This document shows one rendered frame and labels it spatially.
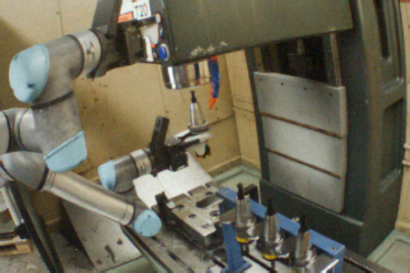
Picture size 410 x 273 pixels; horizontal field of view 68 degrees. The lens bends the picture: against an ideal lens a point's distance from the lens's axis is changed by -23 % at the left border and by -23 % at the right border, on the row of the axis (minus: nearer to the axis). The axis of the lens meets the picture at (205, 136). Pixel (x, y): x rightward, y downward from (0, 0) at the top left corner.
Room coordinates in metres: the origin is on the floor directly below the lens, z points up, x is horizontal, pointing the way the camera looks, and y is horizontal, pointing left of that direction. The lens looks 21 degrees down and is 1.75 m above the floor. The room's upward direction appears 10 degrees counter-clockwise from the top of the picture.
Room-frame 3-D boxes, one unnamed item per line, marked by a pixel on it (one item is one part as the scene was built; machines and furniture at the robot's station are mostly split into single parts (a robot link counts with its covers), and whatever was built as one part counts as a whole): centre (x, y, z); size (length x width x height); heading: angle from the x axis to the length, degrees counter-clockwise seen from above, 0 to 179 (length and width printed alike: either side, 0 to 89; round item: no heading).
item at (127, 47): (0.63, 0.13, 1.71); 0.12 x 0.08 x 0.09; 149
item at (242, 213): (0.78, -0.06, 1.26); 0.04 x 0.04 x 0.07
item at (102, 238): (1.70, 0.34, 0.75); 0.89 x 0.67 x 0.26; 119
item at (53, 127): (0.50, 0.23, 1.62); 0.11 x 0.08 x 0.11; 60
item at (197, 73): (1.12, 0.01, 1.57); 0.16 x 0.16 x 0.12
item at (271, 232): (0.69, -0.11, 1.26); 0.04 x 0.04 x 0.07
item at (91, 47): (0.56, 0.17, 1.72); 0.08 x 0.05 x 0.08; 59
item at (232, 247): (0.95, -0.03, 1.05); 0.10 x 0.05 x 0.30; 119
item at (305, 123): (1.34, -0.37, 1.16); 0.48 x 0.05 x 0.51; 29
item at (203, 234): (1.26, 0.04, 0.96); 0.29 x 0.23 x 0.05; 29
